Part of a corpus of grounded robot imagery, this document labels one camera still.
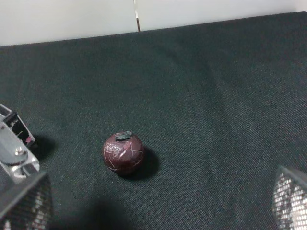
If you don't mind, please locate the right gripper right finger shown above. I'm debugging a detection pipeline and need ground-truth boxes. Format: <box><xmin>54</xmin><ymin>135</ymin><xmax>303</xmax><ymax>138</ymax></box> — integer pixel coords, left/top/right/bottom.
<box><xmin>272</xmin><ymin>166</ymin><xmax>307</xmax><ymax>230</ymax></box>

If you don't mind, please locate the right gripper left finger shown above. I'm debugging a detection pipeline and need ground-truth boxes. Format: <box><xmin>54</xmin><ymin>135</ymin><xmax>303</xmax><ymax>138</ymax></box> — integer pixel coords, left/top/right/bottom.
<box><xmin>0</xmin><ymin>105</ymin><xmax>52</xmax><ymax>230</ymax></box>

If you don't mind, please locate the black red patterned box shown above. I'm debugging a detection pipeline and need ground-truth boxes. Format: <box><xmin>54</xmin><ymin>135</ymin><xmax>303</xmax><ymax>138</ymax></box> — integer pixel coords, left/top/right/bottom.
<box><xmin>3</xmin><ymin>112</ymin><xmax>35</xmax><ymax>147</ymax></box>

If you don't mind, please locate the dark red mangosteen fruit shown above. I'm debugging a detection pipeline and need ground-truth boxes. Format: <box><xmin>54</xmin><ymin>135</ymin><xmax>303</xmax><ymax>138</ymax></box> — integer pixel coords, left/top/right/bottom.
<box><xmin>101</xmin><ymin>131</ymin><xmax>145</xmax><ymax>176</ymax></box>

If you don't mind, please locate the black table cloth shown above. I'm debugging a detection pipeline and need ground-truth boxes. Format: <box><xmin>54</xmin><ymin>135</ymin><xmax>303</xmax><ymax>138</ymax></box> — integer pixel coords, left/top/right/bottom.
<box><xmin>0</xmin><ymin>12</ymin><xmax>307</xmax><ymax>230</ymax></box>

